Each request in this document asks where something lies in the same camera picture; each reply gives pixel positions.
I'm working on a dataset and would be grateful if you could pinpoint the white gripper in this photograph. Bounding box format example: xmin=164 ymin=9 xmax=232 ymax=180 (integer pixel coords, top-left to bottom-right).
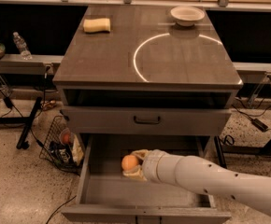
xmin=122 ymin=149 xmax=166 ymax=183

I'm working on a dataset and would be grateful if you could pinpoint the orange fruit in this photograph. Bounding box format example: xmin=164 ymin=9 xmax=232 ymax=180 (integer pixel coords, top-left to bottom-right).
xmin=121 ymin=155 xmax=139 ymax=171

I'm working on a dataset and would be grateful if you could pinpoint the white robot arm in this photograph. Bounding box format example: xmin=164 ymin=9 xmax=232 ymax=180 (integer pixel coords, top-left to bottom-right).
xmin=121 ymin=149 xmax=271 ymax=216

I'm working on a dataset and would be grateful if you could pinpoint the open grey lower drawer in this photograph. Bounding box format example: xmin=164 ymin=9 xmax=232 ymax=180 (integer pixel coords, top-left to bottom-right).
xmin=62 ymin=134 xmax=231 ymax=224

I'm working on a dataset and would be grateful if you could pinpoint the grey drawer cabinet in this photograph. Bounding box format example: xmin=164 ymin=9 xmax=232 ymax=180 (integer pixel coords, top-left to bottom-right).
xmin=52 ymin=4 xmax=244 ymax=147

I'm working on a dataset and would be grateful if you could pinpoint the orange ball in basket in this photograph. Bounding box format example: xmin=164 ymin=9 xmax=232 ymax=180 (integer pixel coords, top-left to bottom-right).
xmin=62 ymin=133 xmax=70 ymax=144

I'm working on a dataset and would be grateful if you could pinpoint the black table leg right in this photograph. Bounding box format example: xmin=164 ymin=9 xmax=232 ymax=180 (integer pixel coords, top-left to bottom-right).
xmin=214 ymin=136 xmax=227 ymax=168

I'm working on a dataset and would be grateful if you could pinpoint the black table leg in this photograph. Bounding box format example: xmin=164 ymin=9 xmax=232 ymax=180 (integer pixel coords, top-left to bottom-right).
xmin=16 ymin=97 xmax=42 ymax=149
xmin=214 ymin=136 xmax=227 ymax=168

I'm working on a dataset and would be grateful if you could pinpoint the black table leg left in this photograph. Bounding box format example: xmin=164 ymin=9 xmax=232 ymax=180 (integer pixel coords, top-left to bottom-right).
xmin=16 ymin=97 xmax=42 ymax=149

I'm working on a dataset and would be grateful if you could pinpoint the black power adapter right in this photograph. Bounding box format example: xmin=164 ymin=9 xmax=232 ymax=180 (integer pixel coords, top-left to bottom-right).
xmin=251 ymin=119 xmax=268 ymax=133

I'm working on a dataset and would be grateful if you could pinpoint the yellow sponge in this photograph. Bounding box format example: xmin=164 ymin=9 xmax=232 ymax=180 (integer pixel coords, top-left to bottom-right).
xmin=83 ymin=18 xmax=110 ymax=33

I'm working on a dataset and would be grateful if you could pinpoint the white bowl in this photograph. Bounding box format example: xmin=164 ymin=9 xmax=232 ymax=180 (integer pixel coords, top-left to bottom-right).
xmin=170 ymin=7 xmax=205 ymax=27

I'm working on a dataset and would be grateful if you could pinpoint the clear plastic water bottle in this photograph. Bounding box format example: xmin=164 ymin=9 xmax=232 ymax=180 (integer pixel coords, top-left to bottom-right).
xmin=13 ymin=32 xmax=32 ymax=60

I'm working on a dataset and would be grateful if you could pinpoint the grey side shelf left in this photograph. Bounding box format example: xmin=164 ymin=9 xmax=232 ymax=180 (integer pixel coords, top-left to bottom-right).
xmin=0 ymin=54 xmax=63 ymax=75

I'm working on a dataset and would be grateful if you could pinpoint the closed grey drawer with handle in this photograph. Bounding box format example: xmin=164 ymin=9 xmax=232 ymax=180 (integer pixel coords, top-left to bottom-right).
xmin=63 ymin=106 xmax=231 ymax=136

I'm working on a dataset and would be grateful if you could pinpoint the black wire basket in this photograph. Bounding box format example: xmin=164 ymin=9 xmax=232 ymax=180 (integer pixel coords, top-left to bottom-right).
xmin=39 ymin=116 xmax=81 ymax=175

